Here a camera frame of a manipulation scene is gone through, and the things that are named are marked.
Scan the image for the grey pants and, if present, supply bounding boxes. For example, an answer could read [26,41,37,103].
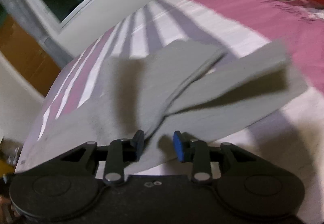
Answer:
[21,40,308,174]

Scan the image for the pink striped bed sheet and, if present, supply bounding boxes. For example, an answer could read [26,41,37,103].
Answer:
[16,0,323,223]

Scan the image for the brown wooden door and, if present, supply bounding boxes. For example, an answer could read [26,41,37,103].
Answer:
[1,15,60,96]

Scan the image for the grey left curtain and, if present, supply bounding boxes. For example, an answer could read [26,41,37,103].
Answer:
[1,0,73,68]

